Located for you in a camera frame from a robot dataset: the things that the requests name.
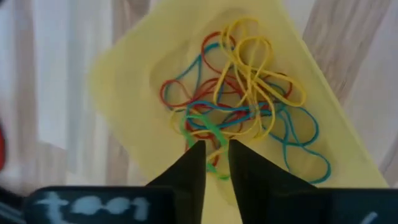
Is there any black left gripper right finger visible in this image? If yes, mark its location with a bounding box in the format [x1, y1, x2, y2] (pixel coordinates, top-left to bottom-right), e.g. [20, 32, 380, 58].
[228, 139, 317, 224]

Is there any yellow rubber band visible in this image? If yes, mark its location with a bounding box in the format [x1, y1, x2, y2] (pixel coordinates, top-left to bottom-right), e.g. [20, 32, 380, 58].
[169, 79, 277, 141]
[213, 17, 262, 106]
[234, 35, 307, 108]

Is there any red desk lamp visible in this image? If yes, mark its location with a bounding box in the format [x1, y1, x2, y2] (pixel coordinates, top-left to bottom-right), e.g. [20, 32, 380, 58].
[0, 126, 5, 172]

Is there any green rubber band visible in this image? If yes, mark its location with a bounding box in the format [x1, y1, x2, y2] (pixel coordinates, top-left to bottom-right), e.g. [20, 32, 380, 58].
[179, 113, 231, 182]

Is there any yellow translucent plastic bin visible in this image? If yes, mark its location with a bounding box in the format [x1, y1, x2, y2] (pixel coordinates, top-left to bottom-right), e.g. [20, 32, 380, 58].
[88, 0, 390, 224]

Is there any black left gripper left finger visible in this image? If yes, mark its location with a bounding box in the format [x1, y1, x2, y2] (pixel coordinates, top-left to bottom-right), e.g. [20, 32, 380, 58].
[145, 139, 207, 224]

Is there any blue rubber band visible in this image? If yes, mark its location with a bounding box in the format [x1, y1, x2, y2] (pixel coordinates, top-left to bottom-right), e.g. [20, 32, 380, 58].
[185, 100, 284, 130]
[264, 102, 332, 185]
[163, 42, 225, 110]

